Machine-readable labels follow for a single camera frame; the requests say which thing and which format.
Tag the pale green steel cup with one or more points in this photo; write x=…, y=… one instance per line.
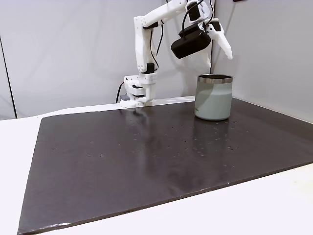
x=212, y=100

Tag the black glossy mat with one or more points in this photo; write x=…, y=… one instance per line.
x=122, y=159

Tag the black oval camera box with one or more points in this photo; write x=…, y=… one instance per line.
x=189, y=45

